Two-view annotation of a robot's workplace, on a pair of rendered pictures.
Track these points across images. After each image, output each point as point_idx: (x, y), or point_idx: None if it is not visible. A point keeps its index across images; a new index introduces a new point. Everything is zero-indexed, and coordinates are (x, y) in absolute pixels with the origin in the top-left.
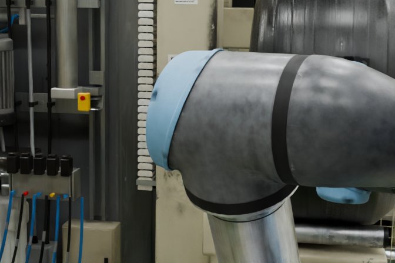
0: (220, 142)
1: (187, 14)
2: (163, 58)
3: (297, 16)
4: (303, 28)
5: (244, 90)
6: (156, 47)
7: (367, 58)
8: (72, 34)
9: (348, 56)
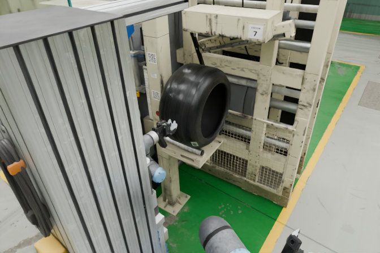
0: None
1: (154, 80)
2: (150, 90)
3: (168, 96)
4: (168, 101)
5: None
6: None
7: (165, 126)
8: (136, 73)
9: (154, 128)
